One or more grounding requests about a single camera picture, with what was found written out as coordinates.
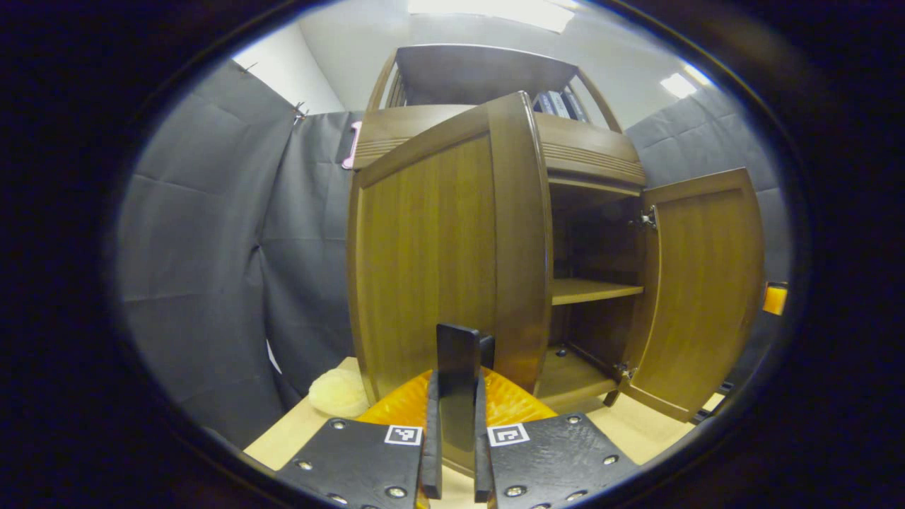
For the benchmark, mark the black backdrop cloth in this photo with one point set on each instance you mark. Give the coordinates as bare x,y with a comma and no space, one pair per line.
205,247

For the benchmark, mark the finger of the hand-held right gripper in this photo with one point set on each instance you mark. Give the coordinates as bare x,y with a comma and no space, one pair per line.
774,300

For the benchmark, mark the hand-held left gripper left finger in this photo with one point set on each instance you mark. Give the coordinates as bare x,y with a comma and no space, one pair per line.
431,459

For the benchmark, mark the small ceiling light panel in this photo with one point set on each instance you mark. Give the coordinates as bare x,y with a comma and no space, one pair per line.
679,85

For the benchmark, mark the small metal clip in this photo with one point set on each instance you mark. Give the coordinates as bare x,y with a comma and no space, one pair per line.
300,109

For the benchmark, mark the brown wooden shoe cabinet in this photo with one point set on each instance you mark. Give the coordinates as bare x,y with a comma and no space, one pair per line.
587,159

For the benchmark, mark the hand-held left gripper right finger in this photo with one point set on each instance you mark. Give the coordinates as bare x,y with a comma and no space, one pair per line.
481,459

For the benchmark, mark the pale yellow plush ball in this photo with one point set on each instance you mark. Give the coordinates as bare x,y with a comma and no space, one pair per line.
339,393

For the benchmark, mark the large ceiling light panel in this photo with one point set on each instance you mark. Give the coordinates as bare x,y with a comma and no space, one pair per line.
495,10

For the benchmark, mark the wooden cabinet door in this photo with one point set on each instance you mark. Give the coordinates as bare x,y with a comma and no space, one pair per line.
431,247
707,290

